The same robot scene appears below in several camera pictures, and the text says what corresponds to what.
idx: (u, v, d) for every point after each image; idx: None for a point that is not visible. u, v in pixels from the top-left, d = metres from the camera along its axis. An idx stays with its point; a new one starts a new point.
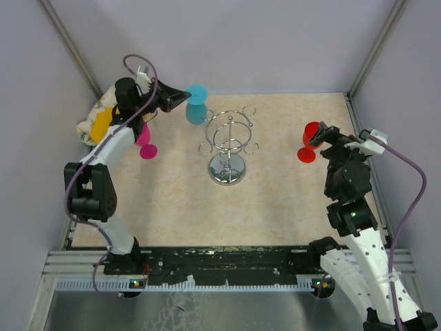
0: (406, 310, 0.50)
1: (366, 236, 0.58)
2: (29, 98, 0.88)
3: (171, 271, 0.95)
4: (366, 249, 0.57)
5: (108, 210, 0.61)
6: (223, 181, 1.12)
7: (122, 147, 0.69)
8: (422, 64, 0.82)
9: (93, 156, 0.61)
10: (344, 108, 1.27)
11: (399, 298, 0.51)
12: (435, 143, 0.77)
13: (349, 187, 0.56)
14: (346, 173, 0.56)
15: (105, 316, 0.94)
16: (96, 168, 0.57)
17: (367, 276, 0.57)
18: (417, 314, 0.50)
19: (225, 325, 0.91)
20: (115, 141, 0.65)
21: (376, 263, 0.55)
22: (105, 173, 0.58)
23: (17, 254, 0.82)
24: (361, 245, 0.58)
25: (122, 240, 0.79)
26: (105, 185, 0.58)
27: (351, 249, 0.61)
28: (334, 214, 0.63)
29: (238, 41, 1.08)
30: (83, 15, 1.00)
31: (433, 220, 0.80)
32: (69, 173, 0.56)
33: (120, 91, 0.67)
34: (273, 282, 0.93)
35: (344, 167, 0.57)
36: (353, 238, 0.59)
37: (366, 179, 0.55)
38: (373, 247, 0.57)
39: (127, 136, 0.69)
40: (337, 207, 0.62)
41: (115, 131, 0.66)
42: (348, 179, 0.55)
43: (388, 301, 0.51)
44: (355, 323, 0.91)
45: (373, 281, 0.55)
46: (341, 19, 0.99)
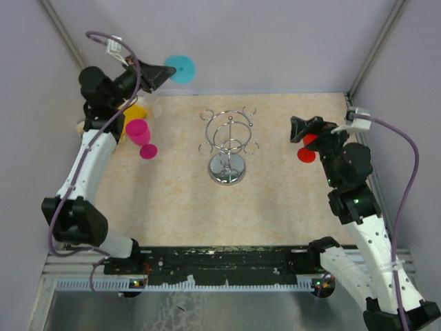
0: (409, 299, 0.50)
1: (369, 225, 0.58)
2: (29, 98, 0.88)
3: (171, 271, 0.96)
4: (368, 237, 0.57)
5: (99, 236, 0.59)
6: (223, 180, 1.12)
7: (104, 156, 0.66)
8: (422, 64, 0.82)
9: (72, 186, 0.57)
10: (344, 109, 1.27)
11: (402, 287, 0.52)
12: (435, 143, 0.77)
13: (349, 168, 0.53)
14: (344, 155, 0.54)
15: (104, 317, 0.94)
16: (76, 204, 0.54)
17: (371, 265, 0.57)
18: (419, 303, 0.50)
19: (225, 325, 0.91)
20: (93, 156, 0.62)
21: (379, 252, 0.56)
22: (87, 207, 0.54)
23: (17, 254, 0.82)
24: (364, 233, 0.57)
25: (120, 247, 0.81)
26: (92, 214, 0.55)
27: (353, 237, 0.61)
28: (335, 201, 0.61)
29: (238, 41, 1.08)
30: (83, 14, 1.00)
31: (433, 220, 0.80)
32: (49, 209, 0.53)
33: (87, 90, 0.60)
34: (273, 282, 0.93)
35: (344, 149, 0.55)
36: (355, 226, 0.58)
37: (367, 160, 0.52)
38: (376, 235, 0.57)
39: (107, 142, 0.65)
40: (337, 192, 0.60)
41: (90, 145, 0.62)
42: (347, 161, 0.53)
43: (391, 290, 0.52)
44: (355, 323, 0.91)
45: (375, 270, 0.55)
46: (340, 19, 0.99)
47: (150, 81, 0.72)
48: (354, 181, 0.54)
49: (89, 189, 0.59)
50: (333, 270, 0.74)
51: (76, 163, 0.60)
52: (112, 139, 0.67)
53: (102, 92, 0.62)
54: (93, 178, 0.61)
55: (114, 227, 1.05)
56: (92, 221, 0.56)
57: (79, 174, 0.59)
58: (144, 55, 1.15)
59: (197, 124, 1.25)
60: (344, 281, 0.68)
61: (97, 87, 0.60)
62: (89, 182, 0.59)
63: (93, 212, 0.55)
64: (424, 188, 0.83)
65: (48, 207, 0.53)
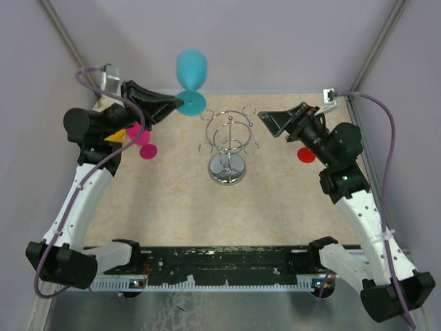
0: (402, 269, 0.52)
1: (357, 199, 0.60)
2: (29, 98, 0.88)
3: (171, 271, 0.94)
4: (359, 211, 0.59)
5: (87, 282, 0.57)
6: (223, 181, 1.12)
7: (98, 193, 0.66)
8: (422, 64, 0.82)
9: (58, 232, 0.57)
10: (344, 108, 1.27)
11: (393, 257, 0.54)
12: (435, 142, 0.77)
13: (340, 147, 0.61)
14: (337, 135, 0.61)
15: (105, 316, 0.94)
16: (60, 254, 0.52)
17: (364, 241, 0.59)
18: (412, 272, 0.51)
19: (225, 325, 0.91)
20: (84, 196, 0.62)
21: (369, 225, 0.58)
22: (72, 257, 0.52)
23: (17, 254, 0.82)
24: (353, 207, 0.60)
25: (118, 258, 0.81)
26: (78, 262, 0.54)
27: (345, 215, 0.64)
28: (326, 180, 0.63)
29: (238, 41, 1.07)
30: (83, 14, 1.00)
31: (433, 221, 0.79)
32: (33, 255, 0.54)
33: (74, 138, 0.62)
34: (273, 282, 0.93)
35: (335, 130, 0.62)
36: (345, 201, 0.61)
37: (357, 140, 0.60)
38: (366, 208, 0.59)
39: (102, 177, 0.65)
40: (329, 170, 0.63)
41: (82, 183, 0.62)
42: (339, 141, 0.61)
43: (382, 261, 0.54)
44: (355, 323, 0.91)
45: (368, 243, 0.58)
46: (341, 19, 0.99)
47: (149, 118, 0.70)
48: (345, 159, 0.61)
49: (78, 232, 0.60)
50: (331, 264, 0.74)
51: (66, 204, 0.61)
52: (108, 173, 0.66)
53: (89, 134, 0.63)
54: (82, 220, 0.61)
55: (114, 227, 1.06)
56: (79, 267, 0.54)
57: (68, 216, 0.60)
58: (144, 56, 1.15)
59: (197, 125, 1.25)
60: (342, 269, 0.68)
61: (83, 132, 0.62)
62: (76, 227, 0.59)
63: (79, 258, 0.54)
64: (424, 189, 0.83)
65: (32, 253, 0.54)
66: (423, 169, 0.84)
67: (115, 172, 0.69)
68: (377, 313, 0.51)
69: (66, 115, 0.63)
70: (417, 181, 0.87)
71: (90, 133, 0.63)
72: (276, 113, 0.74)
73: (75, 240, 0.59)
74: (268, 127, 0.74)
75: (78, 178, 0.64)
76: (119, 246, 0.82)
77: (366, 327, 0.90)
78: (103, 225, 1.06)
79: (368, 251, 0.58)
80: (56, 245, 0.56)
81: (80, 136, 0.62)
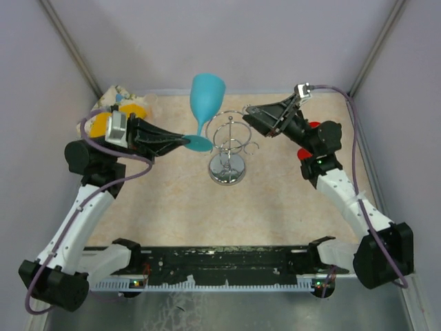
0: (379, 222, 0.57)
1: (332, 174, 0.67)
2: (29, 98, 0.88)
3: (171, 271, 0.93)
4: (333, 183, 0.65)
5: (74, 306, 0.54)
6: (223, 181, 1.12)
7: (96, 215, 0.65)
8: (422, 64, 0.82)
9: (52, 253, 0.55)
10: (344, 108, 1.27)
11: (370, 214, 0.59)
12: (435, 143, 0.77)
13: (323, 145, 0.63)
14: (321, 133, 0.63)
15: (104, 316, 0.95)
16: (51, 277, 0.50)
17: (345, 209, 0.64)
18: (388, 224, 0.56)
19: (224, 325, 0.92)
20: (83, 217, 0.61)
21: (344, 192, 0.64)
22: (63, 281, 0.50)
23: (17, 254, 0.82)
24: (329, 181, 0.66)
25: (116, 263, 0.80)
26: (69, 285, 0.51)
27: (324, 191, 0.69)
28: (305, 168, 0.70)
29: (239, 41, 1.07)
30: (83, 14, 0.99)
31: (433, 221, 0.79)
32: (26, 274, 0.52)
33: (72, 170, 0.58)
34: (273, 282, 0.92)
35: (320, 128, 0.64)
36: (320, 178, 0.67)
37: (337, 138, 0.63)
38: (340, 181, 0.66)
39: (103, 199, 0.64)
40: (309, 161, 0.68)
41: (82, 205, 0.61)
42: (322, 139, 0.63)
43: (360, 218, 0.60)
44: (354, 323, 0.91)
45: (346, 208, 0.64)
46: (341, 19, 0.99)
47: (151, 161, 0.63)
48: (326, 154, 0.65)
49: (72, 254, 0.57)
50: (331, 259, 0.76)
51: (64, 224, 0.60)
52: (110, 194, 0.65)
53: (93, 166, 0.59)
54: (78, 242, 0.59)
55: (114, 227, 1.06)
56: (70, 289, 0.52)
57: (65, 237, 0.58)
58: (144, 55, 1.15)
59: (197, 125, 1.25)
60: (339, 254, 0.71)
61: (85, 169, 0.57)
62: (72, 248, 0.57)
63: (71, 281, 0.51)
64: (424, 189, 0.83)
65: (25, 272, 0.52)
66: (423, 169, 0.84)
67: (118, 193, 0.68)
68: (371, 274, 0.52)
69: (67, 148, 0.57)
70: (418, 181, 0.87)
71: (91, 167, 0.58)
72: (266, 106, 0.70)
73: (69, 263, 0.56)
74: (260, 121, 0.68)
75: (78, 198, 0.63)
76: (118, 252, 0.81)
77: (365, 327, 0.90)
78: (103, 225, 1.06)
79: (351, 217, 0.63)
80: (48, 267, 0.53)
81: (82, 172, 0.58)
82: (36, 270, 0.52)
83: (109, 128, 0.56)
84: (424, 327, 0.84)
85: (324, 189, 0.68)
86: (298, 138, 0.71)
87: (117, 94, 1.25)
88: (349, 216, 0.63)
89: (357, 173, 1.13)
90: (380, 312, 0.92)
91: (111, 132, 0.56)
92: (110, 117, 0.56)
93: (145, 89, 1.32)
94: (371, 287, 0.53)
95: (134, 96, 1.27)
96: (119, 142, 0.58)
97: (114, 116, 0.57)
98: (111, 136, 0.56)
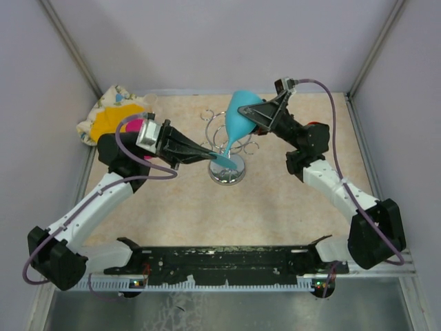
0: (366, 202, 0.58)
1: (316, 165, 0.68)
2: (29, 98, 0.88)
3: (171, 271, 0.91)
4: (319, 172, 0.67)
5: (67, 285, 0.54)
6: (223, 181, 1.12)
7: (114, 203, 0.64)
8: (422, 64, 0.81)
9: (63, 226, 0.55)
10: (344, 108, 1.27)
11: (356, 195, 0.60)
12: (435, 143, 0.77)
13: (312, 149, 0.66)
14: (311, 138, 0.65)
15: (105, 316, 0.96)
16: (55, 249, 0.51)
17: (332, 194, 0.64)
18: (375, 201, 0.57)
19: (224, 325, 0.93)
20: (100, 201, 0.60)
21: (330, 179, 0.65)
22: (65, 255, 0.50)
23: (17, 254, 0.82)
24: (313, 171, 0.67)
25: (115, 261, 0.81)
26: (69, 262, 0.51)
27: (310, 182, 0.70)
28: (291, 165, 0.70)
29: (238, 40, 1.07)
30: (83, 15, 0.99)
31: (431, 221, 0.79)
32: (34, 241, 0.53)
33: (103, 158, 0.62)
34: (273, 283, 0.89)
35: (309, 132, 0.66)
36: (306, 171, 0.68)
37: (324, 141, 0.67)
38: (325, 169, 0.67)
39: (123, 190, 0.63)
40: (295, 159, 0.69)
41: (103, 189, 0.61)
42: (311, 143, 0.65)
43: (347, 199, 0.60)
44: (353, 323, 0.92)
45: (333, 194, 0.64)
46: (341, 19, 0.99)
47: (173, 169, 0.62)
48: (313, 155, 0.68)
49: (80, 234, 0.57)
50: (331, 256, 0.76)
51: (82, 202, 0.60)
52: (130, 187, 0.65)
53: (119, 158, 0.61)
54: (89, 223, 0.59)
55: (114, 227, 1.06)
56: (67, 268, 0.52)
57: (78, 214, 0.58)
58: (144, 56, 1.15)
59: (198, 125, 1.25)
60: (337, 248, 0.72)
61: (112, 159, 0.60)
62: (82, 227, 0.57)
63: (71, 259, 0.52)
64: (424, 189, 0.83)
65: (32, 238, 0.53)
66: (422, 169, 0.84)
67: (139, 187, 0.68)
68: (365, 254, 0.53)
69: (105, 136, 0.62)
70: (417, 181, 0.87)
71: (120, 157, 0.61)
72: (257, 105, 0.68)
73: (74, 240, 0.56)
74: (254, 121, 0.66)
75: (102, 183, 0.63)
76: (119, 249, 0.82)
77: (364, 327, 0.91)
78: (103, 225, 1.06)
79: (340, 202, 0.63)
80: (55, 239, 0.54)
81: (109, 160, 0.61)
82: (43, 239, 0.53)
83: (141, 135, 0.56)
84: (423, 327, 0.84)
85: (311, 179, 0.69)
86: (285, 135, 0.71)
87: (117, 94, 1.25)
88: (337, 201, 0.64)
89: (357, 173, 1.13)
90: (379, 312, 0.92)
91: (142, 139, 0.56)
92: (145, 124, 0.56)
93: (145, 89, 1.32)
94: (367, 266, 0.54)
95: (134, 96, 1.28)
96: (149, 148, 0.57)
97: (149, 123, 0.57)
98: (142, 141, 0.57)
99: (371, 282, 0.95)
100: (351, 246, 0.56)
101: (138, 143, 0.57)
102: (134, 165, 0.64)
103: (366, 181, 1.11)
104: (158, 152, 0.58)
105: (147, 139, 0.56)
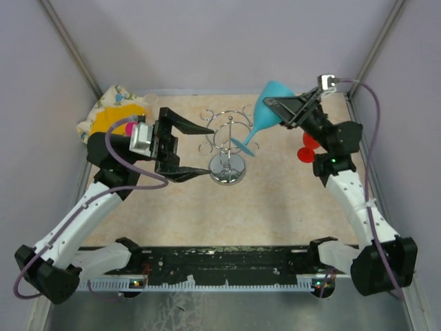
0: (384, 234, 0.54)
1: (344, 175, 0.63)
2: (29, 99, 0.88)
3: (172, 271, 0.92)
4: (344, 185, 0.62)
5: (60, 299, 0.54)
6: (223, 181, 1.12)
7: (103, 214, 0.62)
8: (422, 64, 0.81)
9: (48, 245, 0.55)
10: (344, 108, 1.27)
11: (376, 223, 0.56)
12: (435, 142, 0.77)
13: (340, 147, 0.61)
14: (339, 134, 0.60)
15: (104, 316, 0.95)
16: (42, 268, 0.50)
17: (351, 214, 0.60)
18: (394, 236, 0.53)
19: (224, 325, 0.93)
20: (86, 215, 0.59)
21: (355, 198, 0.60)
22: (53, 274, 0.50)
23: (17, 254, 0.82)
24: (340, 183, 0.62)
25: (114, 261, 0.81)
26: (58, 279, 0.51)
27: (333, 192, 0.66)
28: (318, 166, 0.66)
29: (239, 39, 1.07)
30: (83, 14, 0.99)
31: (433, 221, 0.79)
32: (21, 260, 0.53)
33: (91, 158, 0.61)
34: (273, 282, 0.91)
35: (339, 127, 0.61)
36: (332, 180, 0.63)
37: (357, 141, 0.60)
38: (352, 184, 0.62)
39: (110, 201, 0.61)
40: (322, 158, 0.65)
41: (87, 202, 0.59)
42: (340, 140, 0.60)
43: (365, 226, 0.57)
44: (353, 323, 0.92)
45: (352, 214, 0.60)
46: (341, 19, 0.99)
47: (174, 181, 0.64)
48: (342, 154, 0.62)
49: (67, 251, 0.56)
50: (331, 259, 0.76)
51: (67, 217, 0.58)
52: (118, 195, 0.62)
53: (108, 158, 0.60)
54: (76, 238, 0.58)
55: (114, 227, 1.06)
56: (58, 284, 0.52)
57: (63, 231, 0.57)
58: (144, 55, 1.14)
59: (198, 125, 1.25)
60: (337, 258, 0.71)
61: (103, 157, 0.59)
62: (67, 244, 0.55)
63: (61, 276, 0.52)
64: (425, 189, 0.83)
65: (19, 256, 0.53)
66: (422, 170, 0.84)
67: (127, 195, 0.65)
68: (367, 283, 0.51)
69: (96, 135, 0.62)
70: (417, 182, 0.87)
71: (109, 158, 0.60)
72: (285, 99, 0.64)
73: (62, 257, 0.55)
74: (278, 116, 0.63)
75: (87, 194, 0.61)
76: (117, 252, 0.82)
77: (364, 327, 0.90)
78: (103, 225, 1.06)
79: (357, 223, 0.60)
80: (41, 258, 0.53)
81: (98, 159, 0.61)
82: (29, 258, 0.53)
83: (134, 140, 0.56)
84: (423, 327, 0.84)
85: (333, 187, 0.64)
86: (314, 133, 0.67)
87: (117, 94, 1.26)
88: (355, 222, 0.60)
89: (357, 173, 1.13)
90: (379, 311, 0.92)
91: (136, 144, 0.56)
92: (136, 129, 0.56)
93: (145, 89, 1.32)
94: (366, 294, 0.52)
95: (134, 96, 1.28)
96: (142, 152, 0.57)
97: (140, 127, 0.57)
98: (136, 146, 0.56)
99: None
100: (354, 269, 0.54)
101: (131, 148, 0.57)
102: (123, 170, 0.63)
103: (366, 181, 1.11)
104: (154, 155, 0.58)
105: (141, 145, 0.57)
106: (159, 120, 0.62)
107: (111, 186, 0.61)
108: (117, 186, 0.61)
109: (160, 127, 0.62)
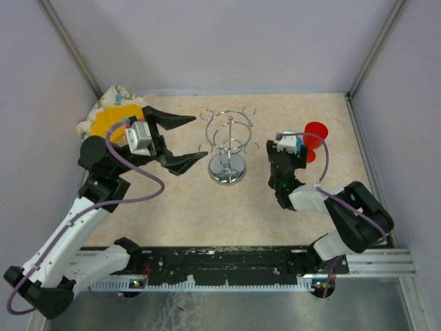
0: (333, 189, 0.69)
1: (298, 188, 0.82)
2: (29, 101, 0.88)
3: (171, 271, 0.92)
4: (298, 192, 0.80)
5: (55, 314, 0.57)
6: (223, 180, 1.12)
7: (91, 227, 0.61)
8: (422, 64, 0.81)
9: (35, 267, 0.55)
10: (344, 108, 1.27)
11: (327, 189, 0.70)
12: (435, 142, 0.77)
13: (278, 170, 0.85)
14: (273, 163, 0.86)
15: (104, 317, 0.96)
16: (32, 290, 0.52)
17: (312, 196, 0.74)
18: (343, 189, 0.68)
19: (224, 325, 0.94)
20: (72, 232, 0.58)
21: (306, 191, 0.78)
22: (41, 296, 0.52)
23: (18, 253, 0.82)
24: (295, 192, 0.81)
25: (114, 263, 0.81)
26: (48, 298, 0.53)
27: (300, 206, 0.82)
28: (282, 199, 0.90)
29: (239, 41, 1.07)
30: (83, 16, 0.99)
31: (432, 221, 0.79)
32: (11, 282, 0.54)
33: (80, 162, 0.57)
34: (273, 283, 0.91)
35: (271, 161, 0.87)
36: (293, 197, 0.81)
37: (286, 162, 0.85)
38: (303, 188, 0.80)
39: (96, 216, 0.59)
40: (281, 192, 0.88)
41: (72, 221, 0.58)
42: (276, 166, 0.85)
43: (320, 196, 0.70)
44: (351, 323, 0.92)
45: (312, 201, 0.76)
46: (341, 20, 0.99)
47: (179, 173, 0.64)
48: (284, 178, 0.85)
49: (56, 271, 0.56)
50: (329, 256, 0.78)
51: (54, 236, 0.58)
52: (105, 209, 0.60)
53: (99, 165, 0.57)
54: (64, 257, 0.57)
55: (114, 227, 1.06)
56: (49, 303, 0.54)
57: (50, 251, 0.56)
58: (144, 55, 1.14)
59: (196, 125, 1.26)
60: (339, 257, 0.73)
61: (95, 163, 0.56)
62: (55, 265, 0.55)
63: (49, 294, 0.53)
64: (424, 189, 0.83)
65: (9, 278, 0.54)
66: (422, 172, 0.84)
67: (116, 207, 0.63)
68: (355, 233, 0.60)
69: (87, 138, 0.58)
70: (418, 183, 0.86)
71: (100, 164, 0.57)
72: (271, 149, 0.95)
73: (52, 277, 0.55)
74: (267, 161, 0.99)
75: (73, 210, 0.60)
76: (116, 256, 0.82)
77: (363, 327, 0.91)
78: (103, 225, 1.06)
79: (320, 202, 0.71)
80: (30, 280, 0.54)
81: (87, 165, 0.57)
82: (18, 279, 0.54)
83: (135, 140, 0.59)
84: (423, 327, 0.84)
85: (298, 203, 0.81)
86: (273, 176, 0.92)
87: (117, 94, 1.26)
88: (319, 203, 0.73)
89: (357, 174, 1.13)
90: (377, 312, 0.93)
91: (138, 143, 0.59)
92: (135, 129, 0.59)
93: (145, 89, 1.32)
94: (362, 245, 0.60)
95: (134, 96, 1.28)
96: (144, 151, 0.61)
97: (138, 126, 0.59)
98: (137, 147, 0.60)
99: (371, 283, 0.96)
100: (342, 235, 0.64)
101: (132, 150, 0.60)
102: (111, 182, 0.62)
103: (366, 181, 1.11)
104: (154, 153, 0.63)
105: (143, 145, 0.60)
106: (144, 120, 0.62)
107: (96, 201, 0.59)
108: (102, 201, 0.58)
109: (149, 127, 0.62)
